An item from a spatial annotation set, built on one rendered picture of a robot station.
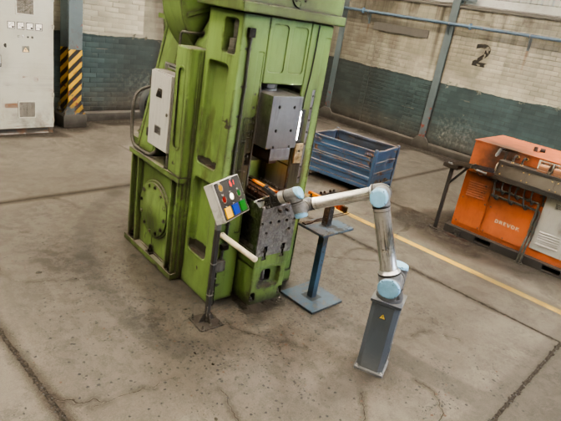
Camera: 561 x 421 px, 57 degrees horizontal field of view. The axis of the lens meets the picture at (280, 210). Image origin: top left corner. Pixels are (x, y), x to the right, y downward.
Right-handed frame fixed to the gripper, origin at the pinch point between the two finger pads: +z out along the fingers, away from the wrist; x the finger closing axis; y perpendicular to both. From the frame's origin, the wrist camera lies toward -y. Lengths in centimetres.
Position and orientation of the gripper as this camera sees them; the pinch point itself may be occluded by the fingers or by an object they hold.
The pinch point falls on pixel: (255, 200)
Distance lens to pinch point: 365.3
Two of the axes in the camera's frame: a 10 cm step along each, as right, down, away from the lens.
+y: 3.1, 9.4, 1.4
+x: 4.2, -2.7, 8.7
